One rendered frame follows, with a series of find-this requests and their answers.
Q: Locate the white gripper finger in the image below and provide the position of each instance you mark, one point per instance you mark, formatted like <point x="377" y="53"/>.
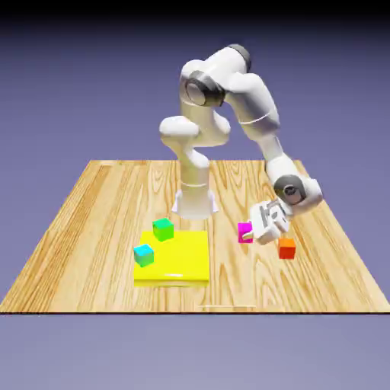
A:
<point x="247" y="235"/>

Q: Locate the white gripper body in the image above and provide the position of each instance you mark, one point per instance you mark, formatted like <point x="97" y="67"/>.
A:
<point x="264" y="225"/>

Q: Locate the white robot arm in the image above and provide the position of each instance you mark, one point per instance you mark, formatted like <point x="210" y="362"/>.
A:
<point x="249" y="100"/>

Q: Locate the small magenta cube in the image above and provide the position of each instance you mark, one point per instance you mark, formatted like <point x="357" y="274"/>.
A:
<point x="243" y="231"/>

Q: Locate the small orange cube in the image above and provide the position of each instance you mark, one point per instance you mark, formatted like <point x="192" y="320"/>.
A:
<point x="286" y="249"/>

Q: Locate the small green cube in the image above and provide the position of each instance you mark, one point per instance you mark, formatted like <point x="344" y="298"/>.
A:
<point x="163" y="229"/>

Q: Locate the small cyan cube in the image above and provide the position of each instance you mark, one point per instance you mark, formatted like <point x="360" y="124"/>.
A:
<point x="143" y="255"/>

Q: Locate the large yellow box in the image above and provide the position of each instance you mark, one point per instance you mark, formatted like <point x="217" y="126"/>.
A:
<point x="176" y="259"/>

